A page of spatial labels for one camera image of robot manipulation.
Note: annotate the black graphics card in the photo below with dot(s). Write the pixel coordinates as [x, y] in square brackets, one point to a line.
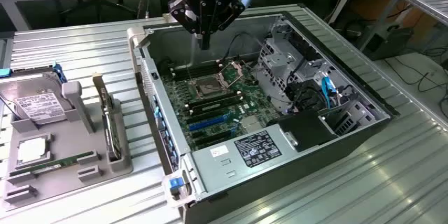
[110, 129]

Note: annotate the black RAM slot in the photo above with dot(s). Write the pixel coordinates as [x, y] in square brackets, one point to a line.
[198, 74]
[196, 68]

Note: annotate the metal disk bay cage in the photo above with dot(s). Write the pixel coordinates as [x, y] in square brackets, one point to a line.
[276, 61]

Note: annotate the black chair base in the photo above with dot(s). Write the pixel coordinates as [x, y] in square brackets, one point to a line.
[104, 5]

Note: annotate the metal socket cover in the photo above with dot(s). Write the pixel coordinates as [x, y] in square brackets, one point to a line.
[222, 78]

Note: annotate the CPU socket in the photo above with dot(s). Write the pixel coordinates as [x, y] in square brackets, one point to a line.
[210, 86]

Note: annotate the black expansion slot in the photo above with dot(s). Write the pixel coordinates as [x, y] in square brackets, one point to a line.
[204, 117]
[214, 133]

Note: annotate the blue expansion slot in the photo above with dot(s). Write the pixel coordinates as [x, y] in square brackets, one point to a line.
[208, 123]

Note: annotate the silver chipset heat sink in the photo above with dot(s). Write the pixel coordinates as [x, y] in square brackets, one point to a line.
[251, 125]

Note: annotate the black plastic air shroud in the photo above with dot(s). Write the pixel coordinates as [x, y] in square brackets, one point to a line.
[304, 129]

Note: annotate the silver hard disk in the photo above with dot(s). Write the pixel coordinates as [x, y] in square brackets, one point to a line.
[35, 100]

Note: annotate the metal slat side table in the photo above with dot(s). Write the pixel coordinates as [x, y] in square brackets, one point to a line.
[427, 1]

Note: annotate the grey power supply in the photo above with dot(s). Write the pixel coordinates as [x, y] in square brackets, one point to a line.
[224, 166]

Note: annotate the grey parts rack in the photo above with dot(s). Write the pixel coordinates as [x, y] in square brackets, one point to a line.
[63, 140]

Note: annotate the blue case latch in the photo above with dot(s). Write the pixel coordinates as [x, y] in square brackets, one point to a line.
[176, 183]

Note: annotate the open black PC case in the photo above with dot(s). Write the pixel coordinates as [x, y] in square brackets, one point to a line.
[315, 171]

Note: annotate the silver CPU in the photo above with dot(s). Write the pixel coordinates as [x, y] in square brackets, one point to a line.
[32, 150]

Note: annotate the green RAM stick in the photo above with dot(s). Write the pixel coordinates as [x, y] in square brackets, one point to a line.
[52, 166]

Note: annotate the blue disk carrier rail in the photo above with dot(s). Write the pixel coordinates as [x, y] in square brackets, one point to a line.
[3, 72]
[59, 73]

